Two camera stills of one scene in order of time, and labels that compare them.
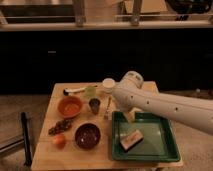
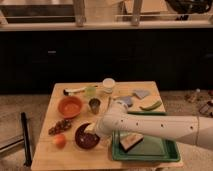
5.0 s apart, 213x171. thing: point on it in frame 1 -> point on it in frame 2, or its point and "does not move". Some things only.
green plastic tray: (158, 142) does not move
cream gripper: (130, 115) -> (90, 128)
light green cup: (90, 91) does not move
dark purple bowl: (87, 136) does not move
